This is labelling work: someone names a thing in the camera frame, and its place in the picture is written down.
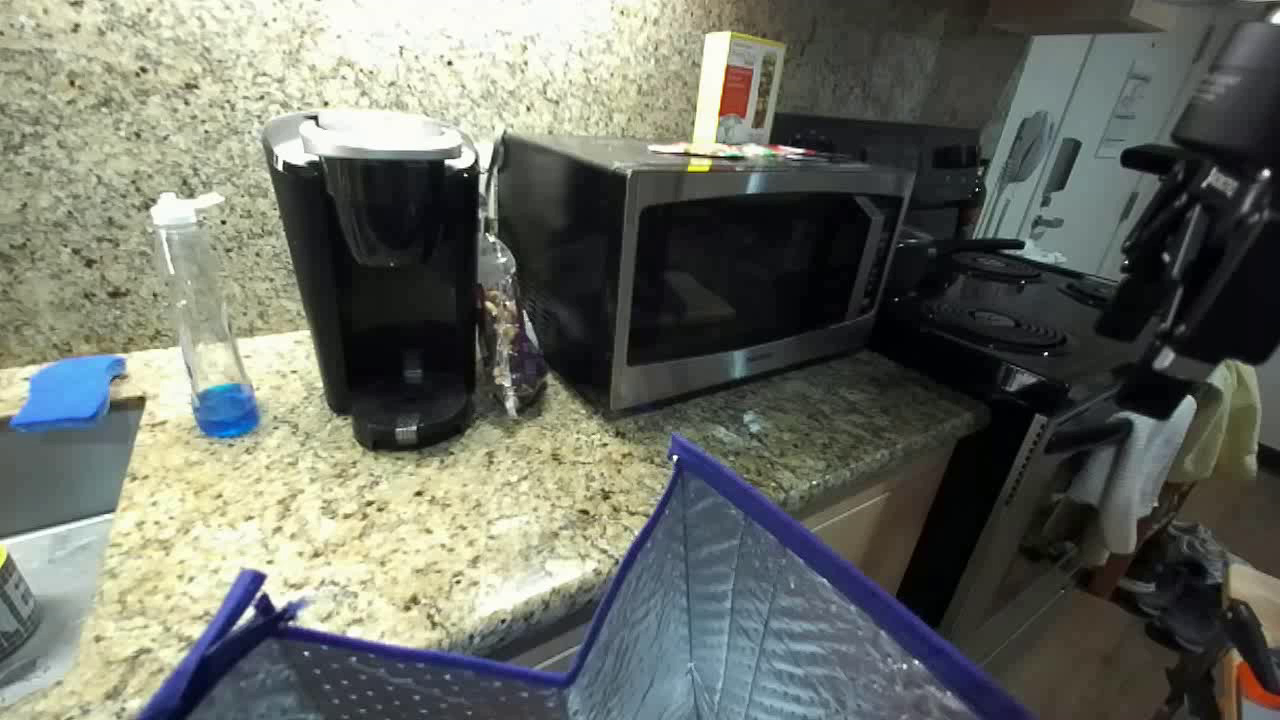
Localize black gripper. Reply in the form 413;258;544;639
1101;159;1280;373

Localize black microwave door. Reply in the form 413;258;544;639
604;166;920;416

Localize markers on microwave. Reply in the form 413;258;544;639
644;136;821;169

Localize stainless black microwave oven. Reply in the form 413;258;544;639
493;129;920;416

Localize white fan box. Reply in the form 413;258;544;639
975;27;1212;280

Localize pale yellow hanging towel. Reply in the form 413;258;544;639
1175;355;1265;490

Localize glass pot lid black knob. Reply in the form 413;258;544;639
923;238;1118;325

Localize black cooking pot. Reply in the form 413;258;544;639
916;238;1128;362

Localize white hanging towel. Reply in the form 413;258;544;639
1088;392;1201;561

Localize black stove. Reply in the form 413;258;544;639
771;112;1205;634

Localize white green food box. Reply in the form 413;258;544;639
689;27;789;153

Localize blue insulated shopping bag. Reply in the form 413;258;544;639
135;431;1032;720

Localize black coffee maker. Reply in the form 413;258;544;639
262;107;486;455

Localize clear bottle with blue liquid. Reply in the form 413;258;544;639
148;190;266;443

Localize blue cloth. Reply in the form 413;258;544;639
8;353;132;436

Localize black flat tray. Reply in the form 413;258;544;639
0;392;148;546

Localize dark printed can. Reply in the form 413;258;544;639
0;546;47;687

